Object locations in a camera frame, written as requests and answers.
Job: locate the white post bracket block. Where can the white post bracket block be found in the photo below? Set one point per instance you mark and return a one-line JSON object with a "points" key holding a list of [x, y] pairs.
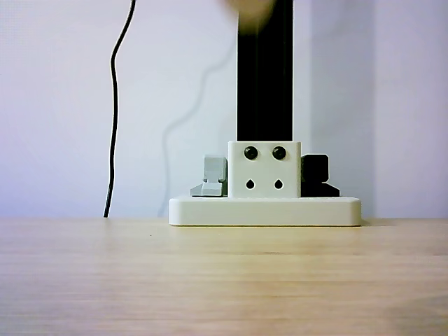
{"points": [[265, 171]]}

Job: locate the black aluminium profile post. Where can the black aluminium profile post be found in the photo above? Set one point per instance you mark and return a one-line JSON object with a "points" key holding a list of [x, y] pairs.
{"points": [[266, 87]]}

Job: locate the black clamp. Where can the black clamp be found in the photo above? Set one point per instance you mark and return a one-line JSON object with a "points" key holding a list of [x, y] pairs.
{"points": [[315, 173]]}

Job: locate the black screw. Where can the black screw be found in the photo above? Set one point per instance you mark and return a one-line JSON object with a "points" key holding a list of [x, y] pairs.
{"points": [[279, 153], [250, 153]]}

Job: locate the grey clamp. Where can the grey clamp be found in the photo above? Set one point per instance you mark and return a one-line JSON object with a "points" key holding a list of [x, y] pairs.
{"points": [[213, 173]]}

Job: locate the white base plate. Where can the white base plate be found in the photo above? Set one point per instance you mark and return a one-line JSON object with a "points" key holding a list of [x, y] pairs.
{"points": [[265, 211]]}

